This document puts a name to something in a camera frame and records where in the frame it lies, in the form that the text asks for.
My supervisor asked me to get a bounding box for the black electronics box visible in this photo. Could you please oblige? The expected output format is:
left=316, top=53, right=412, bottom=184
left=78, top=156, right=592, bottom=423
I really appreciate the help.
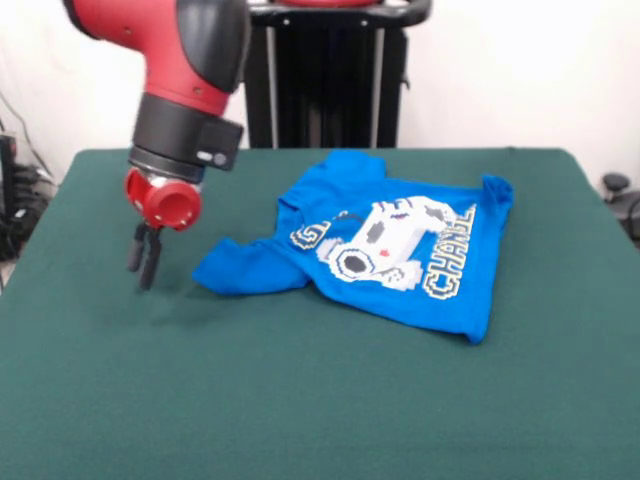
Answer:
left=0, top=132, right=21, bottom=219

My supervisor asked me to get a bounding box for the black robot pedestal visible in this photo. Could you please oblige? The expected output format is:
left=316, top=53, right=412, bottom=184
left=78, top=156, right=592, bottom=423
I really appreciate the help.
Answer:
left=239, top=0, right=432, bottom=150

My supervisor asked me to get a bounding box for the dark green table cloth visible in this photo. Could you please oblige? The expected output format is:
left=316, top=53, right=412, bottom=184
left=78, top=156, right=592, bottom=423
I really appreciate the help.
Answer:
left=0, top=147, right=640, bottom=480

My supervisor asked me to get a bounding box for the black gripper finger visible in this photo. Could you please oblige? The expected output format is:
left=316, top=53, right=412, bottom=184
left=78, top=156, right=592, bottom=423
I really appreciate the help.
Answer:
left=138, top=227, right=164, bottom=292
left=125, top=222, right=149, bottom=274

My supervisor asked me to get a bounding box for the blue t-shirt with white print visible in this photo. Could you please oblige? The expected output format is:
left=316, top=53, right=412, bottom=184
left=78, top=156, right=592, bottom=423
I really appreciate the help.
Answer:
left=191, top=149, right=516, bottom=346

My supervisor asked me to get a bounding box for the thin grey cable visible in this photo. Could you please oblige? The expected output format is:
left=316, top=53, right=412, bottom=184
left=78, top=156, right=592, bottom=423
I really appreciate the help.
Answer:
left=0, top=91, right=55, bottom=181

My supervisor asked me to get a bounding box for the black cable tangle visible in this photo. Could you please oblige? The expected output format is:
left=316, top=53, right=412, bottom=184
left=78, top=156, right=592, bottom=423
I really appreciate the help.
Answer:
left=0, top=164, right=58, bottom=261

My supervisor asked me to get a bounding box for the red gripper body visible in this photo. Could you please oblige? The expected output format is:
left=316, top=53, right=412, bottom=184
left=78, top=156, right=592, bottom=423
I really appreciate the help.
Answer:
left=123, top=167, right=204, bottom=232

